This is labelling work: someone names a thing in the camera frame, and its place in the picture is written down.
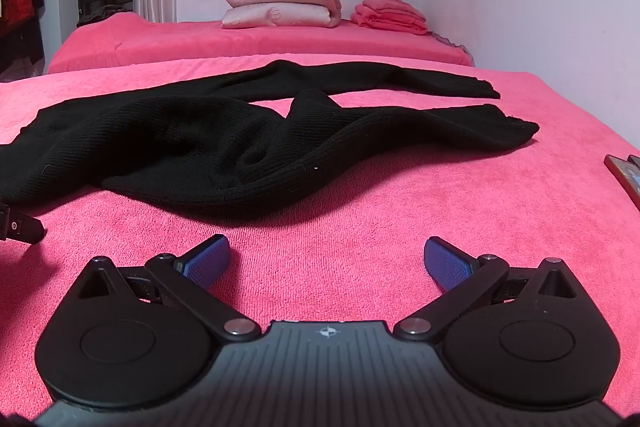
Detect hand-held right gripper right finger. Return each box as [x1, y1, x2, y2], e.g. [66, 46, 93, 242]
[394, 236, 584, 344]

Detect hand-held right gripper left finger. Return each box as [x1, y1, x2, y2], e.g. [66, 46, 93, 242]
[70, 234, 262, 343]

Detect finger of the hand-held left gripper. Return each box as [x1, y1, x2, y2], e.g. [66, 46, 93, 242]
[0, 202, 47, 245]

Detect black knit pants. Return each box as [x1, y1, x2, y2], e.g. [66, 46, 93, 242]
[0, 59, 540, 220]

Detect pink bed blanket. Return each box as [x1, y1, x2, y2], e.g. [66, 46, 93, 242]
[0, 53, 640, 427]

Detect dark phone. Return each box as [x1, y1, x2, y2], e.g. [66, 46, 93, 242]
[603, 154, 640, 208]

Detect pink bed with sheet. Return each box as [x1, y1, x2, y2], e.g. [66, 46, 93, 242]
[46, 12, 475, 75]

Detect folded coral pink blanket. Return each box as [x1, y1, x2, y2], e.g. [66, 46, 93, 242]
[350, 0, 430, 36]

